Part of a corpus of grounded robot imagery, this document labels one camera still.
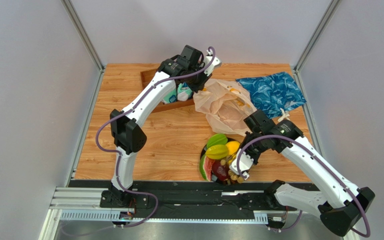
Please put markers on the black rimmed beige plate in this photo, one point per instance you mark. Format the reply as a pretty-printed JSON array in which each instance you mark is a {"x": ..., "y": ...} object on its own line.
[{"x": 228, "y": 158}]

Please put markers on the yellow fake lemon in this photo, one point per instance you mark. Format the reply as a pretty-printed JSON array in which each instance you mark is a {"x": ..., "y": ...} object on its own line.
[{"x": 232, "y": 147}]

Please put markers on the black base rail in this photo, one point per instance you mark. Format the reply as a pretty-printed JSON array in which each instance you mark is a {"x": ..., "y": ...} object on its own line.
[{"x": 184, "y": 201}]

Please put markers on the teal white sock bundle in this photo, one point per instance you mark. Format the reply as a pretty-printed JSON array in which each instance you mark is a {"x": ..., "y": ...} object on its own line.
[{"x": 182, "y": 93}]

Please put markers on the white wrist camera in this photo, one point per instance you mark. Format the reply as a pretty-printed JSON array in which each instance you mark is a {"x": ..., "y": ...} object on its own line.
[
  {"x": 211, "y": 62},
  {"x": 242, "y": 165}
]

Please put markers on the blue patterned cloth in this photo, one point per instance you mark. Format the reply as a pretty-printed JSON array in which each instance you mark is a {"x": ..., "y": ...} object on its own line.
[{"x": 276, "y": 94}]

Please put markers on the dark red fake apple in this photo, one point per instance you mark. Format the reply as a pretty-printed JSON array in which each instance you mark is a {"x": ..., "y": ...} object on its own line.
[{"x": 220, "y": 171}]

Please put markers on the green fake starfruit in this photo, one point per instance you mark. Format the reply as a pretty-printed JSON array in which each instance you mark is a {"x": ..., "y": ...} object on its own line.
[{"x": 217, "y": 139}]

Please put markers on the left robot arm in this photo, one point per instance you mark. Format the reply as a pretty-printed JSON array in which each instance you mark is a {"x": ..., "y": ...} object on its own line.
[{"x": 191, "y": 67}]

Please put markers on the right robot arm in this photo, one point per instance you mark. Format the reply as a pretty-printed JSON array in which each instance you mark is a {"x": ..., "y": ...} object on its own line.
[{"x": 340, "y": 204}]

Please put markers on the brown wooden organizer tray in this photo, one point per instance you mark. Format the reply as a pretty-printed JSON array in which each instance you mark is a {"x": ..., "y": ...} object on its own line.
[{"x": 146, "y": 77}]

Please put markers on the translucent white plastic bag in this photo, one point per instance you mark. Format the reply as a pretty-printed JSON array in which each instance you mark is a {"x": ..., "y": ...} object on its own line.
[{"x": 225, "y": 105}]

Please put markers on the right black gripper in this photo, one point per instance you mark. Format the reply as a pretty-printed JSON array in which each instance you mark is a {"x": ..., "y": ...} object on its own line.
[{"x": 248, "y": 154}]

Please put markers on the yellow fake banana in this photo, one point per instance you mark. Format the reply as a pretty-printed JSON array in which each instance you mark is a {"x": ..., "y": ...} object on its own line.
[{"x": 217, "y": 152}]

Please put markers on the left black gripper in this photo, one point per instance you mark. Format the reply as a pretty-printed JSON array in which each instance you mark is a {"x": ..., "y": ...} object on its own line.
[{"x": 196, "y": 88}]

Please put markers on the brown fake grapes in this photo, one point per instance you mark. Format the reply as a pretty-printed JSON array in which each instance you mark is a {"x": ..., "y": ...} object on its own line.
[{"x": 233, "y": 178}]

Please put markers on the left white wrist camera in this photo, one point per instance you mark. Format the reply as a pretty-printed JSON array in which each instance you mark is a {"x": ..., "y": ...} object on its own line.
[{"x": 211, "y": 62}]

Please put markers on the fake watermelon slice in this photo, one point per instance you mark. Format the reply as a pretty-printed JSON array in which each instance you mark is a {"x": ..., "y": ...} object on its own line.
[{"x": 205, "y": 167}]

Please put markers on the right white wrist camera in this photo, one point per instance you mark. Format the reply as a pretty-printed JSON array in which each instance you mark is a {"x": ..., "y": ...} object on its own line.
[{"x": 242, "y": 165}]

